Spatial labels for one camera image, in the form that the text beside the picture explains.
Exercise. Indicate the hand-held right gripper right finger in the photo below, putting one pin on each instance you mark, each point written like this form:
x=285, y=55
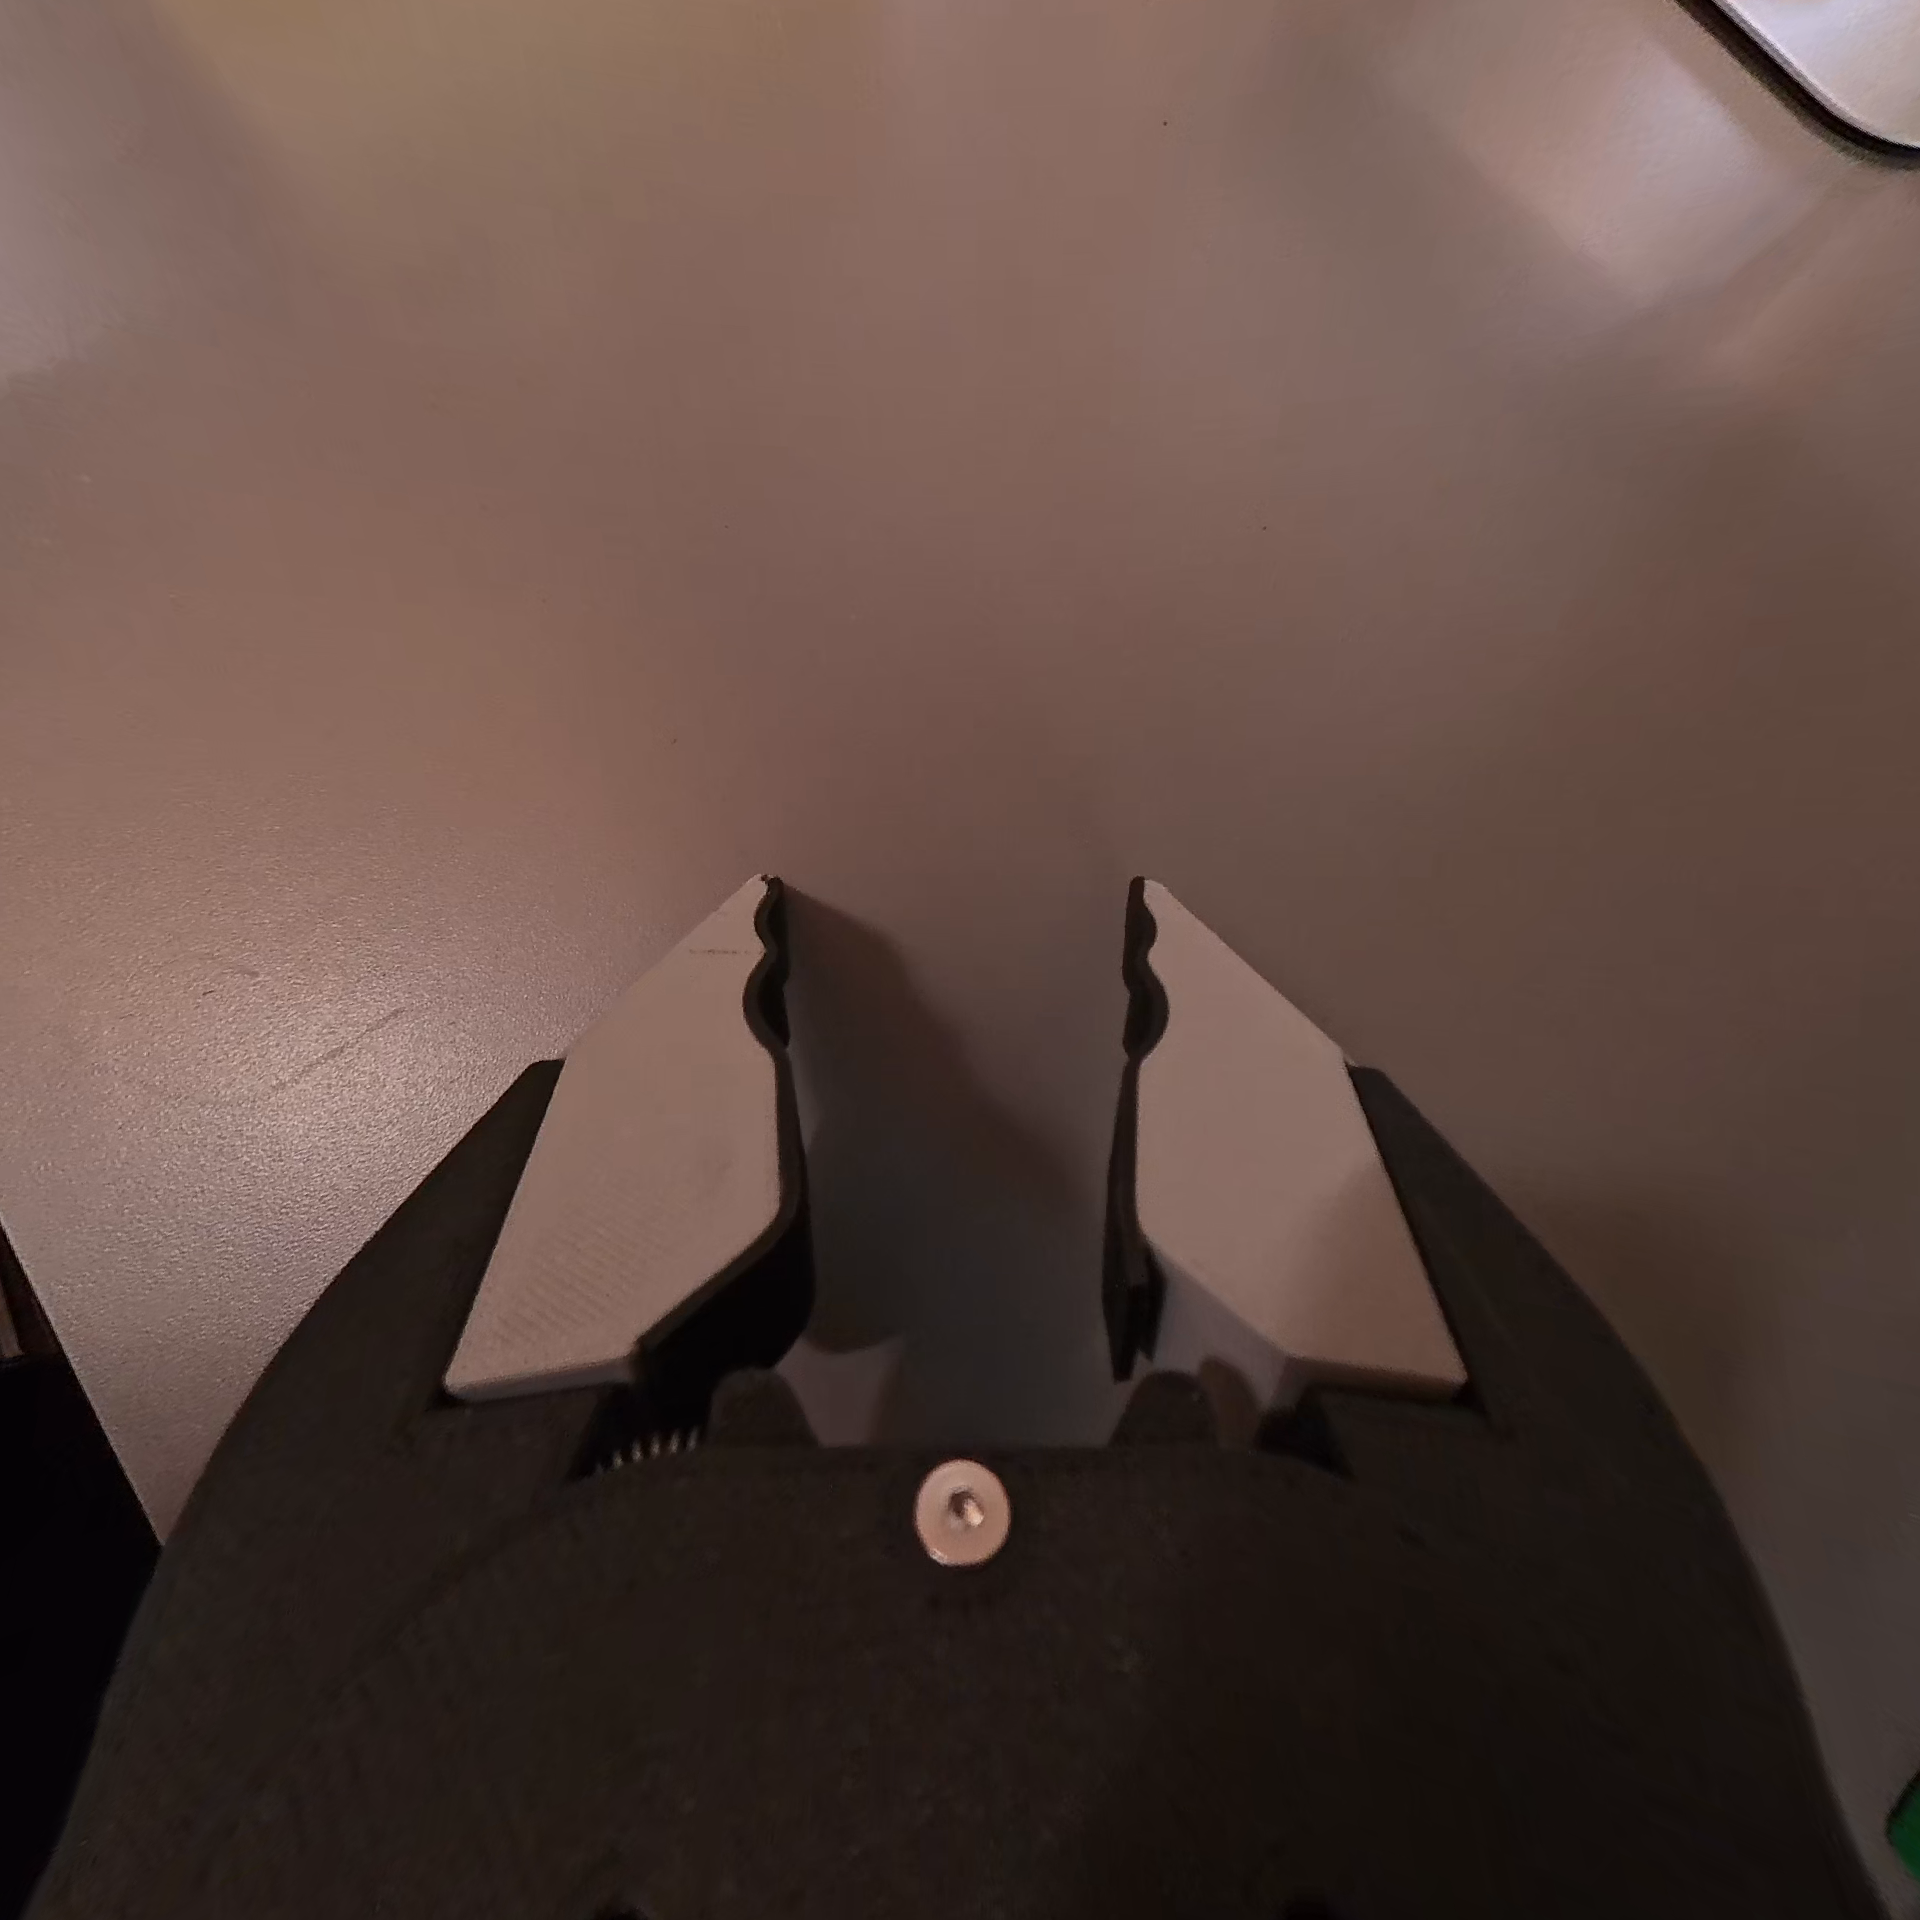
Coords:
x=1275, y=1184

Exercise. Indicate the silver flat device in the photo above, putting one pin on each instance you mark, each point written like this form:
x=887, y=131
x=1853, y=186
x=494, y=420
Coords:
x=1838, y=53

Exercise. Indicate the green plastic bin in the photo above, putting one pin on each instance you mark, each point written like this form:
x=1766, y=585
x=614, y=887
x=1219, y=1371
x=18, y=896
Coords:
x=1908, y=1838

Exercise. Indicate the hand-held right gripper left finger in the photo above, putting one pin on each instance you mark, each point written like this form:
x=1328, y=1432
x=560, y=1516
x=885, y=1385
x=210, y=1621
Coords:
x=644, y=1184

